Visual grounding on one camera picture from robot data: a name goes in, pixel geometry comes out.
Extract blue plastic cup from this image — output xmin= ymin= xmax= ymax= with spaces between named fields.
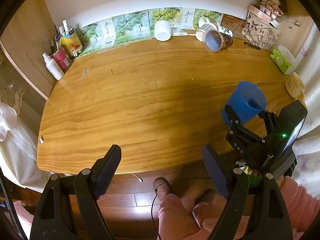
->
xmin=225 ymin=81 xmax=267 ymax=124

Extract brown printed paper cup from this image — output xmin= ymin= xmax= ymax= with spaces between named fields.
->
xmin=202 ymin=29 xmax=233 ymax=53

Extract white panda print cup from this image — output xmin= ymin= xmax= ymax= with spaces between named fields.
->
xmin=215 ymin=23 xmax=233 ymax=37

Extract checkered paper cup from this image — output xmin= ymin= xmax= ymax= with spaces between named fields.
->
xmin=195 ymin=23 xmax=218 ymax=42

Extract white cup behind stack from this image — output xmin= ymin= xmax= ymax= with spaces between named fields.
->
xmin=198 ymin=16 xmax=210 ymax=28

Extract white plastic cup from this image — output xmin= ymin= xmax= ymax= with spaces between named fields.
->
xmin=154 ymin=20 xmax=172 ymax=42

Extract pink trouser legs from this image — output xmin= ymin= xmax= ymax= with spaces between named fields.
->
xmin=152 ymin=175 xmax=320 ymax=240

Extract yellow ceramic mug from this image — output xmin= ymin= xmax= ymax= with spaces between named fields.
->
xmin=285 ymin=72 xmax=305 ymax=102

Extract green tissue pack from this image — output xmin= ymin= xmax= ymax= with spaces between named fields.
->
xmin=270 ymin=45 xmax=298 ymax=75

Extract black pen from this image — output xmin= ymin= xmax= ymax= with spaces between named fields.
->
xmin=244 ymin=42 xmax=261 ymax=50

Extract white lace curtain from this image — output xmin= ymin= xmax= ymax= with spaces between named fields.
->
xmin=0 ymin=49 xmax=66 ymax=193

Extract letter print canvas bag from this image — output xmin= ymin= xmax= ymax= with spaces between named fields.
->
xmin=241 ymin=12 xmax=280 ymax=51

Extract brown round print box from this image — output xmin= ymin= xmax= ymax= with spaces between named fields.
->
xmin=221 ymin=14 xmax=246 ymax=40

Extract pink patterned roll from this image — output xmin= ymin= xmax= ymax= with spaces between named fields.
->
xmin=248 ymin=4 xmax=271 ymax=23

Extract brown haired doll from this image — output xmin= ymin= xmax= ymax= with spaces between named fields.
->
xmin=259 ymin=0 xmax=287 ymax=20

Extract white spray bottle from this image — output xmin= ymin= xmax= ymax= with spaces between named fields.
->
xmin=42 ymin=53 xmax=64 ymax=81

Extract green grape print boxes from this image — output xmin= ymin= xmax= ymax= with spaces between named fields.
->
xmin=76 ymin=7 xmax=223 ymax=56

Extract pink red can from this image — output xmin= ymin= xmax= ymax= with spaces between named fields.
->
xmin=50 ymin=47 xmax=73 ymax=73

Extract yellow snack package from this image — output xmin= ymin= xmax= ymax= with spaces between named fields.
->
xmin=61 ymin=28 xmax=82 ymax=57

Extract black camera box green light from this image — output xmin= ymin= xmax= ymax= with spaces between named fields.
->
xmin=267 ymin=100 xmax=308 ymax=158

